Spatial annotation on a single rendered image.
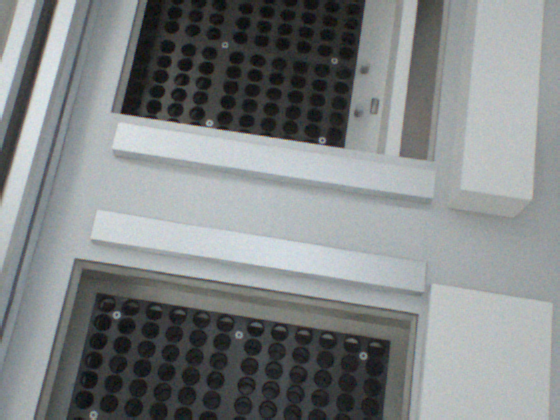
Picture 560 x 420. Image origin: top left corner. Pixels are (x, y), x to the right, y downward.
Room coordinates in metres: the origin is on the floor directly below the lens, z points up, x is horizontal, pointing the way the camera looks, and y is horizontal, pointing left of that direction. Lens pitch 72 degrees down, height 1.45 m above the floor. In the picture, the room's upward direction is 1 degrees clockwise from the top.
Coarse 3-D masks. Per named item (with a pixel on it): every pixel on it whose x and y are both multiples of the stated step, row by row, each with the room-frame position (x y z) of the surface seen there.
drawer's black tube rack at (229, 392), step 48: (96, 336) 0.11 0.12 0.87; (144, 336) 0.11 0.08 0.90; (192, 336) 0.11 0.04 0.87; (240, 336) 0.11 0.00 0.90; (288, 336) 0.11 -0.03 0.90; (336, 336) 0.11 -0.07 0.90; (144, 384) 0.08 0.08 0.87; (192, 384) 0.07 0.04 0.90; (240, 384) 0.08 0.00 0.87; (288, 384) 0.07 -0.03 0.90; (336, 384) 0.07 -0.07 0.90; (384, 384) 0.08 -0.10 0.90
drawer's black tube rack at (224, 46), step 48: (192, 0) 0.40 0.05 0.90; (240, 0) 0.40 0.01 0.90; (288, 0) 0.42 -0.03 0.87; (336, 0) 0.40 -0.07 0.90; (144, 48) 0.37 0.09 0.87; (192, 48) 0.37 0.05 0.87; (240, 48) 0.35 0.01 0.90; (288, 48) 0.35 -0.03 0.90; (336, 48) 0.35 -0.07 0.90; (144, 96) 0.31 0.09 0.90; (192, 96) 0.31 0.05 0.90; (240, 96) 0.31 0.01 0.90; (288, 96) 0.31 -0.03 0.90; (336, 96) 0.31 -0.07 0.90; (336, 144) 0.27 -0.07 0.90
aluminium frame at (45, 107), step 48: (48, 0) 0.33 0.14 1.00; (96, 0) 0.36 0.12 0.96; (48, 48) 0.29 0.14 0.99; (48, 96) 0.25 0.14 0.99; (48, 144) 0.23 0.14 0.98; (0, 192) 0.18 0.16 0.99; (48, 192) 0.20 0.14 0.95; (0, 240) 0.15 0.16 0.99; (0, 288) 0.12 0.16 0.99; (0, 336) 0.09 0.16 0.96
